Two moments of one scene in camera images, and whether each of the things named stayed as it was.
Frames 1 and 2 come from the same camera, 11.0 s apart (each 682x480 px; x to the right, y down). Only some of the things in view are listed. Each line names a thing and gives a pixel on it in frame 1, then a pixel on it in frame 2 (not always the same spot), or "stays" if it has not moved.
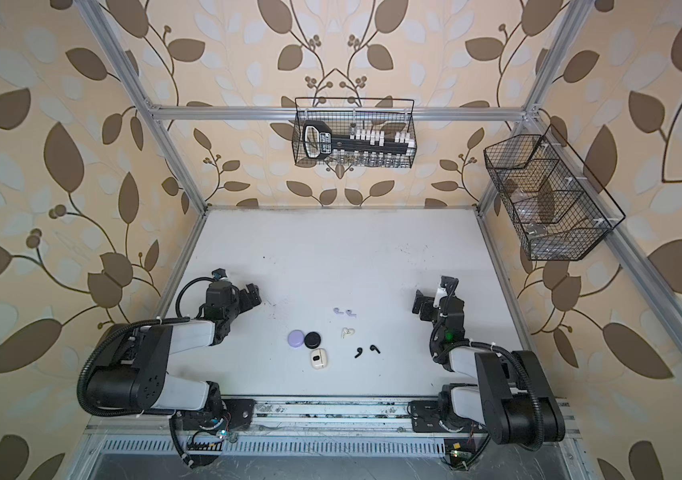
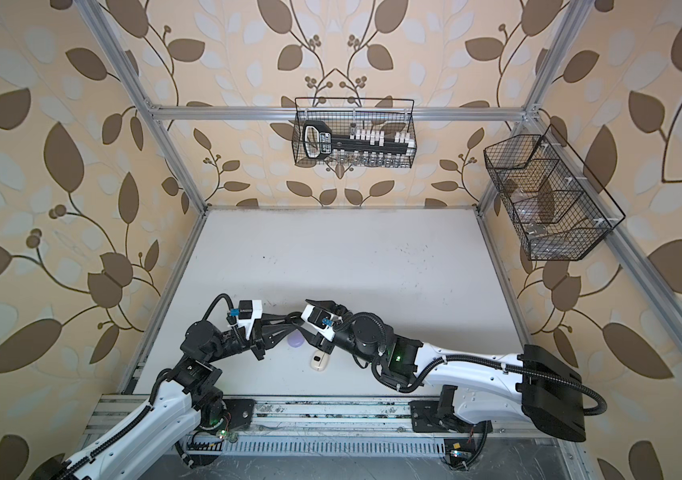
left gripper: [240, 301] → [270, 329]
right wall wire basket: [559, 211] stays
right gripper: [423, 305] → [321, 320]
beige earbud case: [319, 358] stays
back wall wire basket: [367, 132] stays
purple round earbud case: [295, 338] stays
